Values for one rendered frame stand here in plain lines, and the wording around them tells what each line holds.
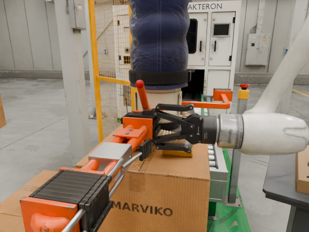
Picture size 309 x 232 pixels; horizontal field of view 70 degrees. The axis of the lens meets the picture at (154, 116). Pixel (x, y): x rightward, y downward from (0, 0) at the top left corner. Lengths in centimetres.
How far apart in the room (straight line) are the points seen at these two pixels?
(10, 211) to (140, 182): 81
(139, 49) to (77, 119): 162
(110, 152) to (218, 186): 107
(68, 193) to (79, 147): 210
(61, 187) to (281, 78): 65
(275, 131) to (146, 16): 50
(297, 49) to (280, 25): 984
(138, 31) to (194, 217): 59
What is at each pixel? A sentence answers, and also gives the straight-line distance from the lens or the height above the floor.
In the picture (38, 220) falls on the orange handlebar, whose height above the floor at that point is 109.
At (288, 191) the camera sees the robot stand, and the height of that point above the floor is 75.
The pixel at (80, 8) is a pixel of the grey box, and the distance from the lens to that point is 226.
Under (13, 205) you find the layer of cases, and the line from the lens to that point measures 138.
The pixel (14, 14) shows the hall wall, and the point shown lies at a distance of 1354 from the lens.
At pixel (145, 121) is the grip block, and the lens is 58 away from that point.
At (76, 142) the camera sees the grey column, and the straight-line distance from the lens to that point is 240.
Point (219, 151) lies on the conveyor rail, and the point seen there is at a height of 59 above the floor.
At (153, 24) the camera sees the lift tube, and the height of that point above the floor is 136.
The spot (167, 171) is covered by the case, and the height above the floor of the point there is 95.
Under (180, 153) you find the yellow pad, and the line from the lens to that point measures 73.
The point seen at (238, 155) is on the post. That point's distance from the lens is 197.
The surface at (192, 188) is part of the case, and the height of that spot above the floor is 91.
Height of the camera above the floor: 127
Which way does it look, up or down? 16 degrees down
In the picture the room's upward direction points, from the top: straight up
